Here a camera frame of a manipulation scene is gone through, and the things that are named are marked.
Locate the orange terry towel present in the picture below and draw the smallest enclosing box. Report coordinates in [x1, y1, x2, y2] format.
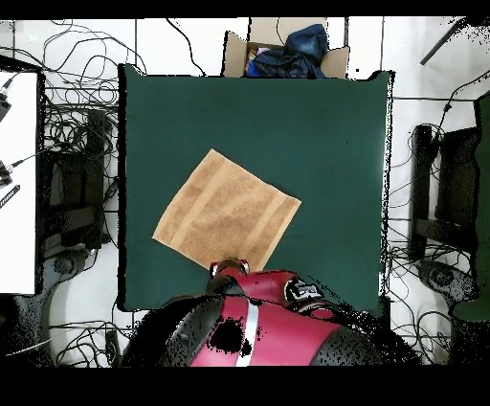
[151, 147, 302, 273]

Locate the dark green table cloth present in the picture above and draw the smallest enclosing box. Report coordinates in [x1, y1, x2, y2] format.
[118, 63, 393, 313]

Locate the black power strip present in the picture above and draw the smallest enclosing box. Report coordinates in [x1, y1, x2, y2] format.
[104, 329, 123, 367]

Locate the black equipment rack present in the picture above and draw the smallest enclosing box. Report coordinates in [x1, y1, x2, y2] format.
[37, 108, 116, 250]

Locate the brown cardboard box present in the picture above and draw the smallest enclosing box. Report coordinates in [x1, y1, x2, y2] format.
[221, 16, 351, 79]

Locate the dark blue clothing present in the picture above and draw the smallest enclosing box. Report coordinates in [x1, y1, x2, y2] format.
[246, 23, 329, 79]

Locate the white side table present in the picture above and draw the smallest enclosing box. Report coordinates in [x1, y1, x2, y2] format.
[0, 70, 39, 296]

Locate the green cloth on neighbouring table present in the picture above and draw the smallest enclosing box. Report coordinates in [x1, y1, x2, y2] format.
[453, 91, 490, 323]

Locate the dark metal rod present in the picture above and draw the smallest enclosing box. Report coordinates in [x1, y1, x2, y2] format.
[419, 16, 479, 66]

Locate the black metal frame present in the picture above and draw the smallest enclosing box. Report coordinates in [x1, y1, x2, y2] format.
[408, 124, 481, 261]

